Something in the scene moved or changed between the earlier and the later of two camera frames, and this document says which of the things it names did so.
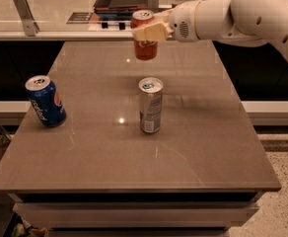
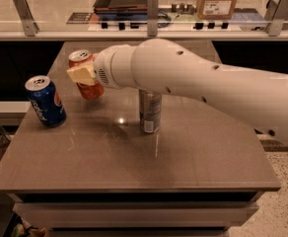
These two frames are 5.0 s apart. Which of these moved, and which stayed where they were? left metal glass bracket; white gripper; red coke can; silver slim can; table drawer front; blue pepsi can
Moved: red coke can; white gripper
Stayed: table drawer front; left metal glass bracket; silver slim can; blue pepsi can
